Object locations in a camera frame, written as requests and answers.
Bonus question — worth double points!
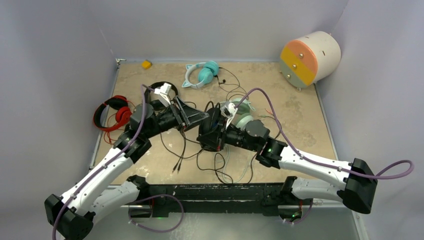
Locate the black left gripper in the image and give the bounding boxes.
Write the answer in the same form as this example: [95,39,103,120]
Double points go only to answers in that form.
[144,96,208,139]

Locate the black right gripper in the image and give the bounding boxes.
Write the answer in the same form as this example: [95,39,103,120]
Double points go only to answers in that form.
[197,116,259,152]

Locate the black blue gaming headphones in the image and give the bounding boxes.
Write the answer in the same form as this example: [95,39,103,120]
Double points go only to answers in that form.
[160,101,254,185]

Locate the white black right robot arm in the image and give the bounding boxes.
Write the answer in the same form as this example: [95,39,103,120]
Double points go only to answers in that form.
[197,107,378,214]

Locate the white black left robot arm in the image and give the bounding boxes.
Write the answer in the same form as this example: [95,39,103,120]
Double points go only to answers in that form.
[44,96,209,240]

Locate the mint green headphones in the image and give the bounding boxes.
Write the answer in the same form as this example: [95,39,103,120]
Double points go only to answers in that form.
[215,97,276,185]

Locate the small black headphones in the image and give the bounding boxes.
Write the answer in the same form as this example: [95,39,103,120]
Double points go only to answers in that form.
[144,81,179,111]

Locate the teal cat ear headphones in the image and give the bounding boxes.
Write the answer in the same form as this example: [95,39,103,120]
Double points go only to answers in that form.
[181,60,249,100]

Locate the red headphones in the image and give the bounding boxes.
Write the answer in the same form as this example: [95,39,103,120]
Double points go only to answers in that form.
[92,95,135,145]

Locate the small yellow block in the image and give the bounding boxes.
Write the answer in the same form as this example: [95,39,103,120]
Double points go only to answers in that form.
[141,60,153,70]

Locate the round pastel drawer box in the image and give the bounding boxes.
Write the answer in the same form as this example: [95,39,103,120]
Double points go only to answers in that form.
[279,31,342,89]

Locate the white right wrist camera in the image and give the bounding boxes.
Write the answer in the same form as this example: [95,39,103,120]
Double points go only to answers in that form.
[220,101,238,129]

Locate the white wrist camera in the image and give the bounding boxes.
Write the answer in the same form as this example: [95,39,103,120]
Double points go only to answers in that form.
[220,101,238,129]
[154,81,179,107]

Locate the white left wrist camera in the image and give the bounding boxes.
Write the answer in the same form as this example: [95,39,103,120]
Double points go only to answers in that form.
[154,81,179,107]

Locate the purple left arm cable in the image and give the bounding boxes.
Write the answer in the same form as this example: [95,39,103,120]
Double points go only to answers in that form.
[51,84,155,240]

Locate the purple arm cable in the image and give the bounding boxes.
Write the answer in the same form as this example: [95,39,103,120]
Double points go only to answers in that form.
[231,87,415,181]
[51,84,155,240]

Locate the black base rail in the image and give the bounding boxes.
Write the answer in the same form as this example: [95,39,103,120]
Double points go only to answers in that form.
[135,182,312,219]

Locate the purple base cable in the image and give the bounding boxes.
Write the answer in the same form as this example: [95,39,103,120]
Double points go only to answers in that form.
[128,192,186,233]

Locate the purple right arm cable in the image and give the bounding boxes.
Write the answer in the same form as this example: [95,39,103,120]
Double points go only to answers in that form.
[231,87,415,181]

